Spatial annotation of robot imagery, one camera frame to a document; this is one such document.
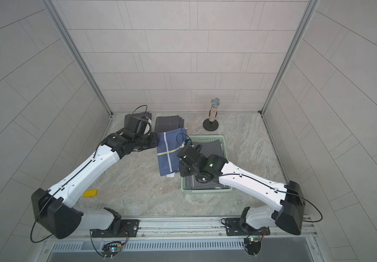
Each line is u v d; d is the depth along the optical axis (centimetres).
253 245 69
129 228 71
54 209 37
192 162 52
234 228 68
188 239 70
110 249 65
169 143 77
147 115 113
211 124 108
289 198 40
